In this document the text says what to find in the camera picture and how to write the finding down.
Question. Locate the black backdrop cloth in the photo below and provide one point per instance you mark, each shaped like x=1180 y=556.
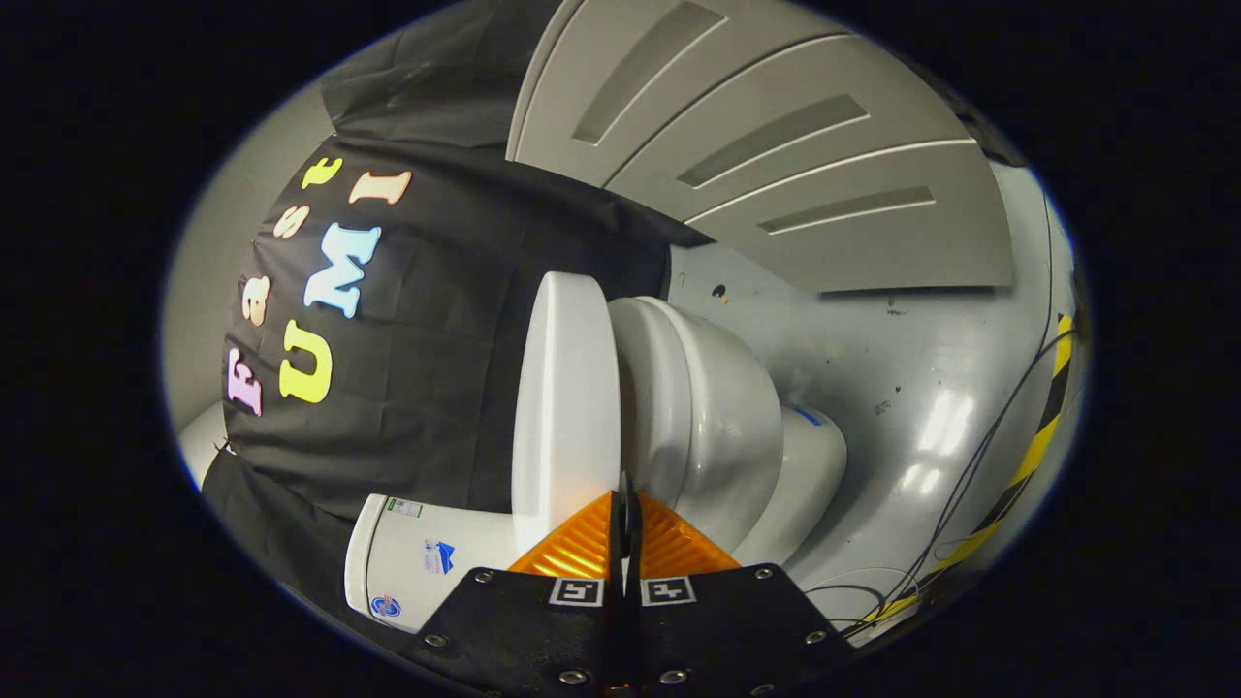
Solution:
x=427 y=339

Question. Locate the white toilet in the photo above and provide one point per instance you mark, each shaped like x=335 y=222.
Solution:
x=737 y=436

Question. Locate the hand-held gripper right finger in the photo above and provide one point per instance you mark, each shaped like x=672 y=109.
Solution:
x=727 y=630

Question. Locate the white toilet lid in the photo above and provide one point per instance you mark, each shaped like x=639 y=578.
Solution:
x=567 y=407

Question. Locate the white cabinet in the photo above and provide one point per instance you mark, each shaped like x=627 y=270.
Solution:
x=776 y=194

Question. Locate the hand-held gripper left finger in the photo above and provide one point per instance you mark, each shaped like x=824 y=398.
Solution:
x=524 y=630

